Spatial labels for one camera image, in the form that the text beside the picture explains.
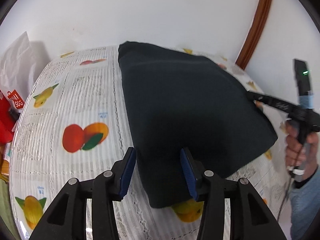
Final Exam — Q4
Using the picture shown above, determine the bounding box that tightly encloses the white plastic bag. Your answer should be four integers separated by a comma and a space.
0, 31, 33, 101

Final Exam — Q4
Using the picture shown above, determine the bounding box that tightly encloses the red shopping bag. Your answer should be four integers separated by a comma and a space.
0, 89, 25, 144

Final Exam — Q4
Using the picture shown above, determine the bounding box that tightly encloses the black cable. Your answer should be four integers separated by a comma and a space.
276, 171, 293, 221

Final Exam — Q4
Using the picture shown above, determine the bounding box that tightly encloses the dark knit sweater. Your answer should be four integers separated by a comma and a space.
117, 41, 278, 209

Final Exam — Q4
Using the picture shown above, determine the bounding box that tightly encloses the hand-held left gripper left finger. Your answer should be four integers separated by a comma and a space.
29, 147, 137, 240

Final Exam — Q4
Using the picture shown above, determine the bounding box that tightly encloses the person's right hand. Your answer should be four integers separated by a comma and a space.
285, 122, 319, 183

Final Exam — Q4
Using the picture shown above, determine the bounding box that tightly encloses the green cloth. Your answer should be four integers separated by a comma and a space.
0, 177, 21, 240

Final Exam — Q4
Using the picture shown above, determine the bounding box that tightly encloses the person's right forearm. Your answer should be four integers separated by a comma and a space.
290, 164, 320, 240

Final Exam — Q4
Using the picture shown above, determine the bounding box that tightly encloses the fruit print tablecloth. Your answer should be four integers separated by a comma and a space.
9, 45, 290, 240

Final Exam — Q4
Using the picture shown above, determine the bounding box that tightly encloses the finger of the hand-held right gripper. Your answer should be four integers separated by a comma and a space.
246, 91, 298, 115

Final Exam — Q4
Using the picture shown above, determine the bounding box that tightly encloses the brown wooden door frame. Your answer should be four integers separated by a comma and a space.
235, 0, 275, 69

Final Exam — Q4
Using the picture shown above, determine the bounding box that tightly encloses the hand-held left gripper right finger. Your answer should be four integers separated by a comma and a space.
180, 147, 288, 240

